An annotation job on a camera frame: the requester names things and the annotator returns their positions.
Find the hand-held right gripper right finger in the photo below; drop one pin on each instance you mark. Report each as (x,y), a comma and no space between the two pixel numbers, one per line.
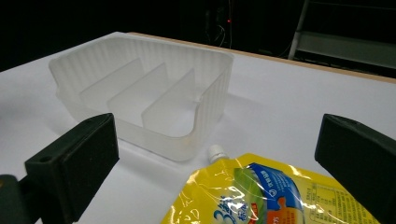
(361,161)

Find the yellow spouted refill pouch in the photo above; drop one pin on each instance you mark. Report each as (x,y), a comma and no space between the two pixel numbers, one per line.
(261,193)

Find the grey metal stand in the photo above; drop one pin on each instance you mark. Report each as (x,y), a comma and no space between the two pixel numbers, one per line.
(342,46)

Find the translucent white divided plastic bin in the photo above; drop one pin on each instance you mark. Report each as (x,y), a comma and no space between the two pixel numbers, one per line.
(149,102)

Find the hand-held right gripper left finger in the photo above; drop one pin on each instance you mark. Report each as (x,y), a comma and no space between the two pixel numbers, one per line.
(81,161)

